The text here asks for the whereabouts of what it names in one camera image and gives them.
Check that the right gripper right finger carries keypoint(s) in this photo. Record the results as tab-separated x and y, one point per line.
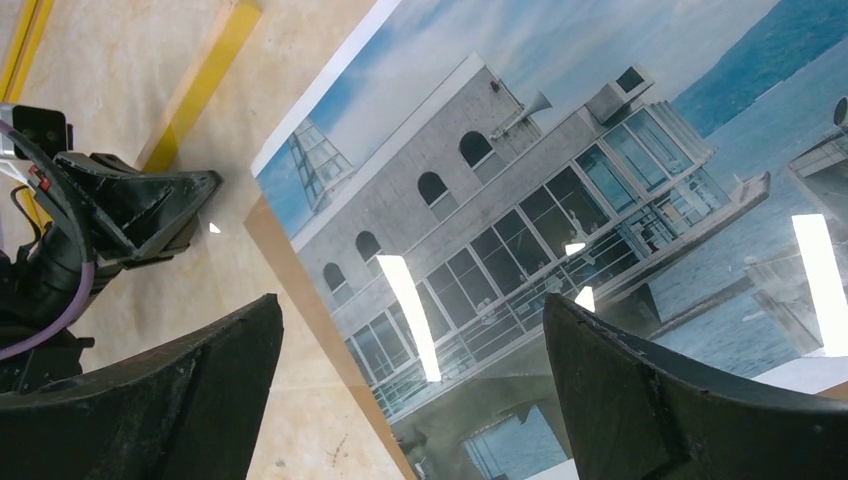
634	409

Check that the building photo print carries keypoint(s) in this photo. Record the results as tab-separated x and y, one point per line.
677	167

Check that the yellow wooden picture frame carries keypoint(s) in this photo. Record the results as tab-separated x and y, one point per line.
133	77

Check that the brown cardboard backing board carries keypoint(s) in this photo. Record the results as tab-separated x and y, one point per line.
272	241

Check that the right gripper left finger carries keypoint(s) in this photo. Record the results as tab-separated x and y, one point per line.
188	409

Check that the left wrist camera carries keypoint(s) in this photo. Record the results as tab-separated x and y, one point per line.
46	128

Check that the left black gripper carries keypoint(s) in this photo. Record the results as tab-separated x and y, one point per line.
132	215

